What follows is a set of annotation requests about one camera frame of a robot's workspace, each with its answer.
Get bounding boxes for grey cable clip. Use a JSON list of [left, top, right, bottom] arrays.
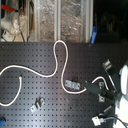
[[65, 80, 80, 90], [30, 97, 45, 113]]

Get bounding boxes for blue object bottom left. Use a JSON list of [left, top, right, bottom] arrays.
[[0, 116, 6, 127]]

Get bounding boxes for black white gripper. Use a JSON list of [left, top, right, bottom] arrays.
[[84, 59, 128, 116]]

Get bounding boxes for white cable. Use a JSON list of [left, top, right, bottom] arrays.
[[0, 40, 110, 107]]

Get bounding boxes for grey cable clip centre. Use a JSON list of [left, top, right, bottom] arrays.
[[65, 80, 80, 90]]

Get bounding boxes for white round object top left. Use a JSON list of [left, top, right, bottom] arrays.
[[1, 11, 27, 35]]

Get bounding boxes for white connector block bottom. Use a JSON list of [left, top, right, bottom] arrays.
[[92, 116, 103, 126]]

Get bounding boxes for grey cable clip lower left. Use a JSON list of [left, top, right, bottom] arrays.
[[30, 97, 45, 113]]

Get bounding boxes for clear plastic bins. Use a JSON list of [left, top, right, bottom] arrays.
[[34, 0, 94, 43]]

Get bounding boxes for red tool top left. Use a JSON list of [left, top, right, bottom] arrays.
[[1, 4, 19, 12]]

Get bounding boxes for blue clamp top right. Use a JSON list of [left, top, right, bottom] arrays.
[[90, 26, 98, 44]]

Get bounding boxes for silver bracket right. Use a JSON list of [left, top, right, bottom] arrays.
[[102, 59, 114, 72]]

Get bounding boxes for black pegboard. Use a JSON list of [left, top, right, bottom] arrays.
[[0, 43, 128, 128]]

